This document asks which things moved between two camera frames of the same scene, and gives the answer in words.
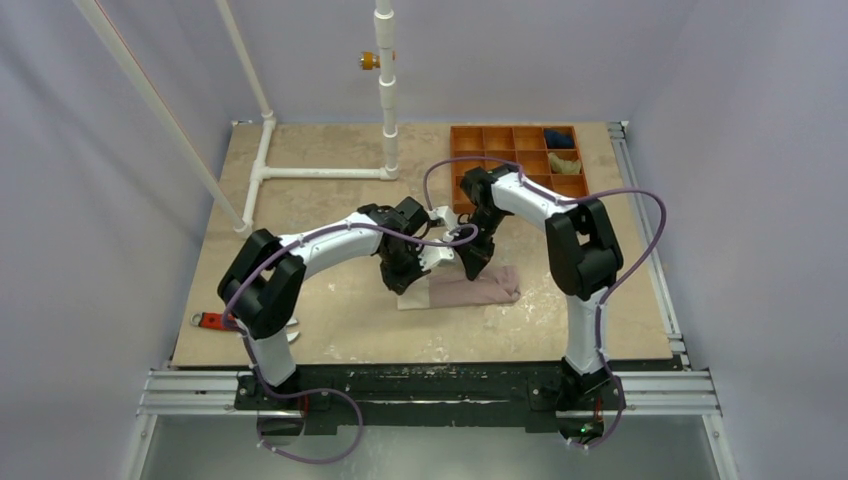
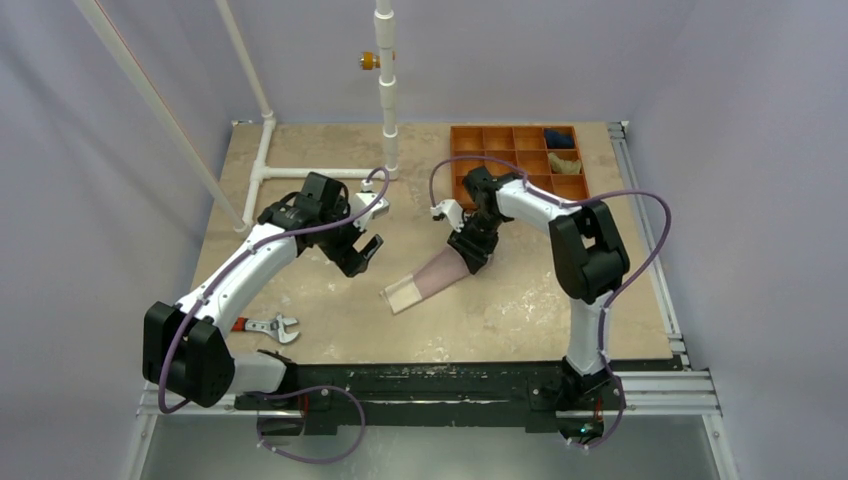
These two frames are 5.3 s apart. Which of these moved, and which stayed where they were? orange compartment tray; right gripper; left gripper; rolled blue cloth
Moved: left gripper
Stayed: orange compartment tray; rolled blue cloth; right gripper
